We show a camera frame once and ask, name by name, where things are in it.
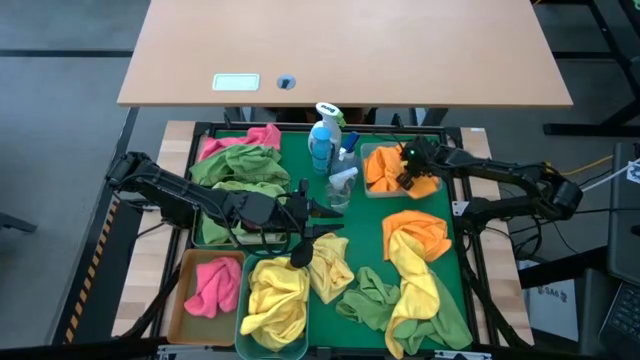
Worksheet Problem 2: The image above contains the black yellow hazard strip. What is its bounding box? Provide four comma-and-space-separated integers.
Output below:
63, 202, 119, 345

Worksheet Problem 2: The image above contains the white spray bottle green trigger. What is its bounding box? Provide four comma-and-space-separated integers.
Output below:
308, 101, 348, 151

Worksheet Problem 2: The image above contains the black desk underframe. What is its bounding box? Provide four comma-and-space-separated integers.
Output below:
223, 106, 451, 127

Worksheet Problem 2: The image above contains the metal wire basket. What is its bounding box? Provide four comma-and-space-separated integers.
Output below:
191, 180, 293, 250

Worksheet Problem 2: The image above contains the black cable sleeve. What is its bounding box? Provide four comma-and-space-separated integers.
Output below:
119, 262, 182, 341
458, 252, 532, 349

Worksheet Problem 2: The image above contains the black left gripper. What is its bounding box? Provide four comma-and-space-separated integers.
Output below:
273, 178, 346, 270

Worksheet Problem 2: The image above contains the black laptop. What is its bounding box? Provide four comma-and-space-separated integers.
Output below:
597, 142, 640, 359

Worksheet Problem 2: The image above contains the black metal table frame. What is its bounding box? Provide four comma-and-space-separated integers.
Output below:
542, 0, 640, 139

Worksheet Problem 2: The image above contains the beige wooden desk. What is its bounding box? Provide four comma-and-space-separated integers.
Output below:
117, 0, 575, 109

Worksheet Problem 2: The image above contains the white rectangular desk plate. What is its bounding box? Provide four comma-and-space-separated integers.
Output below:
212, 73, 262, 92

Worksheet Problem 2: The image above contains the clear bottle blue cap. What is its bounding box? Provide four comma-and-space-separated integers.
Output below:
330, 131, 361, 174

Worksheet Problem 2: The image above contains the pink microfiber towel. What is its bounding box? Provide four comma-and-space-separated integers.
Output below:
198, 123, 283, 162
183, 256, 243, 320

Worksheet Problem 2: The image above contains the white cable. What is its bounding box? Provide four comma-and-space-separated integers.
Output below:
579, 162, 640, 194

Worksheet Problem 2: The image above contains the grey chair leg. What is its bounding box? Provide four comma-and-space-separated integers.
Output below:
0, 212, 39, 234

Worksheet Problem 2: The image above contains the tan plastic bin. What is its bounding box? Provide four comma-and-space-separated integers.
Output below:
167, 248, 247, 346

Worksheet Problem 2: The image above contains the yellow microfiber towel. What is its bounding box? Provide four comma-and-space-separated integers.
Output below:
248, 256, 311, 306
307, 232, 356, 305
384, 229, 442, 360
239, 294, 307, 353

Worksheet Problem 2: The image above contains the clear plastic bin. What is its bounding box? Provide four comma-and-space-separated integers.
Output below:
359, 141, 445, 199

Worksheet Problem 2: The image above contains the blue plastic bottle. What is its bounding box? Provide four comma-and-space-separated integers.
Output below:
310, 126, 334, 175

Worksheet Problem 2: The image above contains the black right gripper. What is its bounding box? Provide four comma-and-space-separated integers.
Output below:
397, 135, 444, 192

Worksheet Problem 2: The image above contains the green table mat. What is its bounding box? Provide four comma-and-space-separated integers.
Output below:
194, 128, 474, 351

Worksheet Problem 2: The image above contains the clear spray bottle white trigger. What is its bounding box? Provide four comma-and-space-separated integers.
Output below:
324, 166, 360, 211

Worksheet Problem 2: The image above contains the yellow cable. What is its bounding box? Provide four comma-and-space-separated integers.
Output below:
559, 153, 615, 177

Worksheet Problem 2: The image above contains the white labelled box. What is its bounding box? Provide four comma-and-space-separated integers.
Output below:
527, 277, 581, 344

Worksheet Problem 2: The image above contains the teal plastic bin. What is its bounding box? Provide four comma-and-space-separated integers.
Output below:
234, 244, 311, 360

